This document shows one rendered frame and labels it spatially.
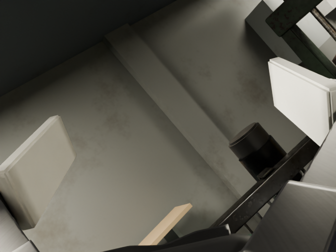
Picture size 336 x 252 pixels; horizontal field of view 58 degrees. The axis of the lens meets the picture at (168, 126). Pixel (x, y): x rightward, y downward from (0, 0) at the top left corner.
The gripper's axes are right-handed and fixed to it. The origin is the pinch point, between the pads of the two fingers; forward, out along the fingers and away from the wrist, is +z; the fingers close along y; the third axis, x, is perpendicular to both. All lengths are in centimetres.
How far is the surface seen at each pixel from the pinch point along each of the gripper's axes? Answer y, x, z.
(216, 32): 54, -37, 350
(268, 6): 118, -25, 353
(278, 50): 124, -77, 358
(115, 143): -69, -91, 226
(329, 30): 163, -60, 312
